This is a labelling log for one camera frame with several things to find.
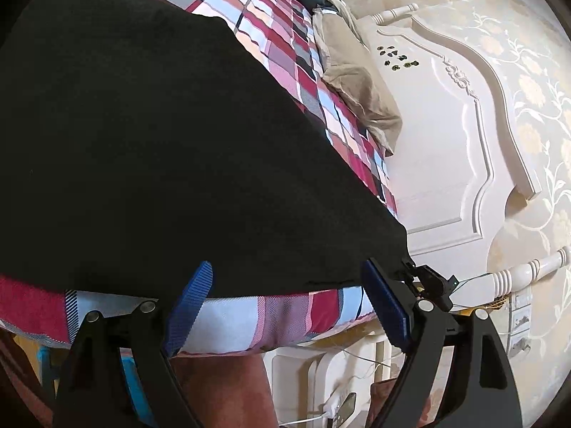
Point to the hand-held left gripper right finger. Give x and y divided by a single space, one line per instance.
386 310

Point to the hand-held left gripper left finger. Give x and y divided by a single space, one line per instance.
194 296

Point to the black pants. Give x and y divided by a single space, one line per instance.
156 142

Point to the black plastic clamp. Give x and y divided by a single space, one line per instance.
430 278

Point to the plaid bed sheet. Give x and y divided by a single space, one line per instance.
285 319

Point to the white charger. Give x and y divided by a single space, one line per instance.
332 410

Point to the white nightstand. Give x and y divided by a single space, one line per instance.
290 374

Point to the white carved headboard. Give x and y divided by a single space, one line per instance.
437 142

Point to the beige pillow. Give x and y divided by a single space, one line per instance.
352 84

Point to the group of dark stickers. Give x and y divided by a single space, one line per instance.
408 64

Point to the white wall sockets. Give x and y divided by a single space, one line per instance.
521 316

